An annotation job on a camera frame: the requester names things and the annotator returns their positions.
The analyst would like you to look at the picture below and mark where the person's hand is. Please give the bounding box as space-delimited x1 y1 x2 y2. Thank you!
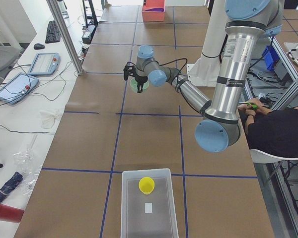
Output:
248 98 272 115

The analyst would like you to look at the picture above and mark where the white crumpled cloth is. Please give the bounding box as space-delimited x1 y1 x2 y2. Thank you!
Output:
39 110 63 129

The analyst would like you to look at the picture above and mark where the black computer mouse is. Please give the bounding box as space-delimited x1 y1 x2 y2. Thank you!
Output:
33 43 45 50

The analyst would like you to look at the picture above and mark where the yellow plastic cup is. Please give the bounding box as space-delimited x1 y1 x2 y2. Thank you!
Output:
139 177 155 195

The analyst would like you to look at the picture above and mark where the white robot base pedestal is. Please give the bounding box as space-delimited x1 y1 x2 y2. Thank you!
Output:
187 0 227 87

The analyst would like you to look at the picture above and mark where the teach pendant tablet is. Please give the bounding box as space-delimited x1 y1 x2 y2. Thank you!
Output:
0 73 39 105
28 53 60 76

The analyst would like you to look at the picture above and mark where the aluminium frame post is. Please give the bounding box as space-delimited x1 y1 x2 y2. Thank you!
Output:
46 0 83 75

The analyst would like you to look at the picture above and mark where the purple cloth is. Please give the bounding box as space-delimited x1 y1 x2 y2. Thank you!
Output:
145 7 164 12

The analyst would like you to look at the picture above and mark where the translucent plastic storage box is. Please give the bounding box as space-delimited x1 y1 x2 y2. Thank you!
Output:
120 168 179 238

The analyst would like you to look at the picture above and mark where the crumpled clear plastic wrap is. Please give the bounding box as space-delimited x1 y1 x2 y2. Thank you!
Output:
12 148 42 195

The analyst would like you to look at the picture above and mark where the red plastic bin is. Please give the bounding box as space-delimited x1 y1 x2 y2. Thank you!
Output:
142 0 165 22

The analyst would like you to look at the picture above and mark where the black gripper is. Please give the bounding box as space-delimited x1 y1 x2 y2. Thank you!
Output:
135 75 148 93

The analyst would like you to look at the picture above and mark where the blue plastic bin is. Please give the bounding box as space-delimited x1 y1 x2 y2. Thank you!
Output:
262 46 280 72

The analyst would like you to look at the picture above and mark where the grey office chair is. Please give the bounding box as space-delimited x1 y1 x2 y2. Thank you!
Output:
0 46 20 72

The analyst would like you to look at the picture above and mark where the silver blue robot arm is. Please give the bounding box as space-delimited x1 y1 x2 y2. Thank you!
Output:
124 0 284 153

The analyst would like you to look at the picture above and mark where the green small tool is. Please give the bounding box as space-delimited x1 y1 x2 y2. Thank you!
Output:
247 103 258 111

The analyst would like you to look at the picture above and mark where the lower teach pendant tablet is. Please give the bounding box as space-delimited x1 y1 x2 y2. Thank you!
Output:
0 73 39 105

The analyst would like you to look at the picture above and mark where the light green bowl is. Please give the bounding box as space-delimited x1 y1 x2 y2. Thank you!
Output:
129 78 149 93

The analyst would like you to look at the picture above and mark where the folded dark blue umbrella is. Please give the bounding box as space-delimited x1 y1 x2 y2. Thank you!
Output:
0 172 23 203

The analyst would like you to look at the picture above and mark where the black keyboard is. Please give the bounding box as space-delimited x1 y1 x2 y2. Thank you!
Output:
45 20 61 44

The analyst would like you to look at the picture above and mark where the red cylinder bottle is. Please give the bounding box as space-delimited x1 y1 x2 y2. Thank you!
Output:
0 204 24 223

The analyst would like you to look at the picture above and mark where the upper teach pendant tablet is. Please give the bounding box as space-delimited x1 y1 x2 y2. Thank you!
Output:
28 53 60 76

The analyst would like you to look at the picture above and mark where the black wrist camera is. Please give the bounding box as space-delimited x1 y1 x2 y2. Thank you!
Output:
123 65 136 81

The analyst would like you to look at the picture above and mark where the white chair seat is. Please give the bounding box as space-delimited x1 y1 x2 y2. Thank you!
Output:
249 149 298 164

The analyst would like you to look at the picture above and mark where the person in black shirt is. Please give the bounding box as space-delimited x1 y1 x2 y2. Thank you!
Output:
238 101 298 158

